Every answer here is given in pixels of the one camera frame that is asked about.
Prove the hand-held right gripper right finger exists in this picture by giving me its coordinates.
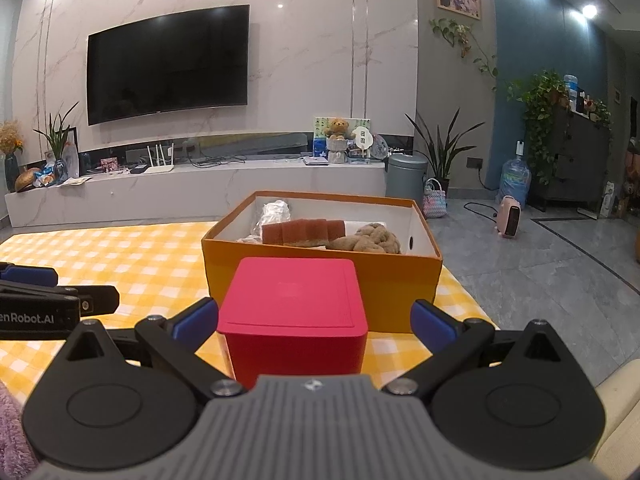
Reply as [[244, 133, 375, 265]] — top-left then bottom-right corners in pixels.
[[381, 299, 581, 397]]

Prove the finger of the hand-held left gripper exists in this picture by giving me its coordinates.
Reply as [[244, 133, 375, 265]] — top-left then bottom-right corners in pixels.
[[0, 262, 59, 289], [0, 282, 120, 315]]

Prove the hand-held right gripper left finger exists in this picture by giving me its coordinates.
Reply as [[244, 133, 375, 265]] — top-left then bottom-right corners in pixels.
[[50, 297, 247, 400]]

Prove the orange cardboard box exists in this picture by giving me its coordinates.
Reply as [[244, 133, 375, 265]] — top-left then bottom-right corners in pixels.
[[201, 190, 444, 335]]

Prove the brown plush toy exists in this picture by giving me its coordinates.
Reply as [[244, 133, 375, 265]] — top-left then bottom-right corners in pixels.
[[327, 222, 403, 256]]

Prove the clear plastic item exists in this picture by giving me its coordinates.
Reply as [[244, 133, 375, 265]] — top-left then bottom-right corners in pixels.
[[250, 200, 292, 241]]

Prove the brown sponge cake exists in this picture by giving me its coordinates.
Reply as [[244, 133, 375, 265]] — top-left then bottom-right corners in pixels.
[[261, 219, 346, 249]]

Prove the yellow checkered mat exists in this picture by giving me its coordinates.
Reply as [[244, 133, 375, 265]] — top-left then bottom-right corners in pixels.
[[0, 220, 496, 411]]

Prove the brown round bread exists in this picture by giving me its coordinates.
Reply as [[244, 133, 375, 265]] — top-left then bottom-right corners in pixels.
[[14, 166, 41, 192]]

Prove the red lidded cube box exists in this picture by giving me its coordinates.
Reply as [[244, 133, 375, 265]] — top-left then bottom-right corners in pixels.
[[216, 256, 369, 390]]

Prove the purple fluffy cloth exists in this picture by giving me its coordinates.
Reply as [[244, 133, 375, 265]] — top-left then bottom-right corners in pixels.
[[0, 380, 38, 476]]

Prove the woven basket bag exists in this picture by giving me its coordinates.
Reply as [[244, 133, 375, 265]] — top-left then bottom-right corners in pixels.
[[422, 177, 446, 219]]

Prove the pink space heater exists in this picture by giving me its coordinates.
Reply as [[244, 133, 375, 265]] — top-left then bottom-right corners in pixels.
[[492, 195, 522, 238]]

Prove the white marble tv console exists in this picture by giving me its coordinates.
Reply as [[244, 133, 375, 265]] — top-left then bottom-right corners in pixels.
[[5, 130, 418, 228]]

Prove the dried yellow flowers vase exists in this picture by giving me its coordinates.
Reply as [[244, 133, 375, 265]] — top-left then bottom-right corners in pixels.
[[0, 120, 25, 193]]

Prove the white router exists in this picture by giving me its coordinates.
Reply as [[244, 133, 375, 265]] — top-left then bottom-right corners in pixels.
[[145, 144, 176, 175]]

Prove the green grass potted plant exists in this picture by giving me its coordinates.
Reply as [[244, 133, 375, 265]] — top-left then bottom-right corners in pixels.
[[34, 102, 81, 171]]

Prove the grey trash bin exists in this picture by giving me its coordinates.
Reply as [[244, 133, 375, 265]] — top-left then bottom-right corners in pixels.
[[386, 154, 429, 202]]

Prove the blue water jug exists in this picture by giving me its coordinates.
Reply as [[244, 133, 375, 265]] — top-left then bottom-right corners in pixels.
[[498, 141, 532, 208]]

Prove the long leaf potted plant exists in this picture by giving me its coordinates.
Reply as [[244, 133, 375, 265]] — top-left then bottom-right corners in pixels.
[[405, 107, 486, 193]]

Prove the white round hand fan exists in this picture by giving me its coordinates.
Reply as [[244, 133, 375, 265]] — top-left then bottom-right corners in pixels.
[[347, 127, 373, 151]]

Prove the beige sofa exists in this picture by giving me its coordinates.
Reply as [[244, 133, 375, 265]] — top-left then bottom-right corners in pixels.
[[592, 360, 640, 480]]

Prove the dark grey cabinet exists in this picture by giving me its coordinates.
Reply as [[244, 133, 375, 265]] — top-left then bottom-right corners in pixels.
[[537, 105, 612, 206]]

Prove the teddy bear bouquet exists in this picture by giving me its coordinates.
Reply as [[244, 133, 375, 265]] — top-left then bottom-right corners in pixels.
[[324, 117, 351, 165]]

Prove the green white painting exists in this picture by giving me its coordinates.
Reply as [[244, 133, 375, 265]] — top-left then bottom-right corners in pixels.
[[313, 116, 372, 158]]

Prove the trailing pothos plant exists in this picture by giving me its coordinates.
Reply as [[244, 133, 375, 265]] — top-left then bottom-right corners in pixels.
[[507, 70, 568, 186]]

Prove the black floor cable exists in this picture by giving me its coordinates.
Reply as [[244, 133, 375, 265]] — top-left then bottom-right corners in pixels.
[[464, 201, 498, 221]]

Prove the black wall television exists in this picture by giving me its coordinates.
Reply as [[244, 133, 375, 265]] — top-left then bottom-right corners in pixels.
[[86, 4, 251, 127]]

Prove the hanging wall vine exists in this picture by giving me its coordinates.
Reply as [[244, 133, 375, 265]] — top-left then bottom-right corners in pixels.
[[429, 17, 499, 92]]

